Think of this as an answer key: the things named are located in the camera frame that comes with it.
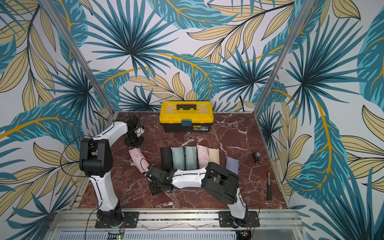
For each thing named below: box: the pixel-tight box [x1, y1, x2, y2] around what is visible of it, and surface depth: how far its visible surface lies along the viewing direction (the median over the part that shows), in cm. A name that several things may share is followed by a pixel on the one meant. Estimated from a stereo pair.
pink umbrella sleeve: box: [128, 147, 150, 174], surface depth 92 cm
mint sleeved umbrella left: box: [170, 146, 185, 170], surface depth 94 cm
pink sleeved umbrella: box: [196, 144, 209, 169], surface depth 95 cm
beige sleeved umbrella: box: [207, 147, 220, 166], surface depth 96 cm
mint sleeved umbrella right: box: [185, 146, 197, 171], surface depth 94 cm
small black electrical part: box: [253, 152, 261, 165], surface depth 94 cm
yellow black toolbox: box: [159, 101, 214, 133], surface depth 99 cm
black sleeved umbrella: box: [160, 147, 174, 171], surface depth 95 cm
